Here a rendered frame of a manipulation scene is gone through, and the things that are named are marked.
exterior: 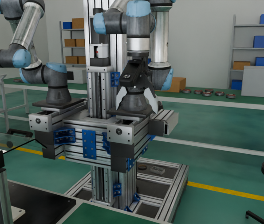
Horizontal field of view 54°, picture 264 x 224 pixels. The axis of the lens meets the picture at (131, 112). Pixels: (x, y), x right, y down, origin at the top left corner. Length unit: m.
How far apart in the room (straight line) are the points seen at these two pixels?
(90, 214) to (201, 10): 6.60
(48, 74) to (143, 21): 0.89
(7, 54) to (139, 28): 0.58
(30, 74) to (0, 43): 6.44
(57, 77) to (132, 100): 0.48
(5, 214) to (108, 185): 1.01
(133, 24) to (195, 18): 6.46
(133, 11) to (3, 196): 0.64
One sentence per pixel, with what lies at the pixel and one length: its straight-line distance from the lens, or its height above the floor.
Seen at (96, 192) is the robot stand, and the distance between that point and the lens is 1.83.
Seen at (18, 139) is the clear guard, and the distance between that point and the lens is 0.96.
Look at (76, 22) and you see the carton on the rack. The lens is 8.03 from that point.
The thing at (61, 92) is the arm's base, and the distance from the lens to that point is 1.59.
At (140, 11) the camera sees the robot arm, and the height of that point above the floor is 1.47.
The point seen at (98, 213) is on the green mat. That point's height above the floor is 0.75.
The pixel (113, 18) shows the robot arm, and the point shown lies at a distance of 0.96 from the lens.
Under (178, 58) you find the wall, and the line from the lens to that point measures 7.34.
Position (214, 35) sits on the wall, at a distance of 7.18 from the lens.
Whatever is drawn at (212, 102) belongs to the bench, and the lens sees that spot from 3.07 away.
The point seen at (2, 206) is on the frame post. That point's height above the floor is 0.95.
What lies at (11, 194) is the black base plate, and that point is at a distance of 1.24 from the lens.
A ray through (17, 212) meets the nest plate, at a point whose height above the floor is 0.78.
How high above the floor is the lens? 1.38
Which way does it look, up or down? 15 degrees down
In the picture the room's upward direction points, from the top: straight up
